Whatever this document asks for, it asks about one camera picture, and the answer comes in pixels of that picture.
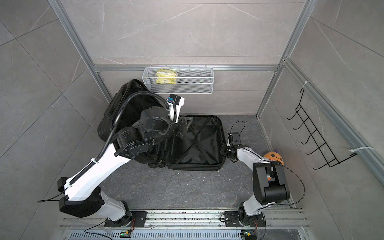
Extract white wire mesh basket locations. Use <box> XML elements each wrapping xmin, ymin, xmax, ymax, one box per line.
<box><xmin>142</xmin><ymin>67</ymin><xmax>215</xmax><ymax>94</ymax></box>

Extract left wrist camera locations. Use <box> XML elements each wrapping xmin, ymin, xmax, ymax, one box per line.
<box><xmin>167</xmin><ymin>94</ymin><xmax>185</xmax><ymax>124</ymax></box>

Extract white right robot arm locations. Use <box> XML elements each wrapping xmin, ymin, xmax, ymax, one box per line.
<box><xmin>219</xmin><ymin>131</ymin><xmax>297</xmax><ymax>228</ymax></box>

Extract aluminium frame profiles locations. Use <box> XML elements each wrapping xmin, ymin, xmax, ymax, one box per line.
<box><xmin>49</xmin><ymin>1</ymin><xmax>384</xmax><ymax>183</ymax></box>

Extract black wall hook rack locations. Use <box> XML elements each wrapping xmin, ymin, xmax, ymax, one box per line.
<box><xmin>287</xmin><ymin>89</ymin><xmax>358</xmax><ymax>170</ymax></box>

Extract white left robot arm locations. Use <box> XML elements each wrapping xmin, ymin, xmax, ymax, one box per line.
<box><xmin>58</xmin><ymin>91</ymin><xmax>193</xmax><ymax>227</ymax></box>

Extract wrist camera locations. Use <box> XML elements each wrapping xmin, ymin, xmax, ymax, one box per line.
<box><xmin>228</xmin><ymin>132</ymin><xmax>242</xmax><ymax>148</ymax></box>
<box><xmin>167</xmin><ymin>94</ymin><xmax>185</xmax><ymax>124</ymax></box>

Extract black hard-shell suitcase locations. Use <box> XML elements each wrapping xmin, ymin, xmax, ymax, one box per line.
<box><xmin>97</xmin><ymin>79</ymin><xmax>226</xmax><ymax>171</ymax></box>

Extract orange monster plush toy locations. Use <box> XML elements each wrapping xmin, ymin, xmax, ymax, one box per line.
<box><xmin>264</xmin><ymin>152</ymin><xmax>284</xmax><ymax>181</ymax></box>

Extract yellow packet in basket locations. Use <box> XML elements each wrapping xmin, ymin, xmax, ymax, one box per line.
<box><xmin>156</xmin><ymin>69</ymin><xmax>179</xmax><ymax>84</ymax></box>

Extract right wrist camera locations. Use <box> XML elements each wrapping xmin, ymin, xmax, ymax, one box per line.
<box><xmin>228</xmin><ymin>132</ymin><xmax>242</xmax><ymax>148</ymax></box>

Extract metal base rail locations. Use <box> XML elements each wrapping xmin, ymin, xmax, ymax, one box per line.
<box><xmin>54</xmin><ymin>208</ymin><xmax>315</xmax><ymax>240</ymax></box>

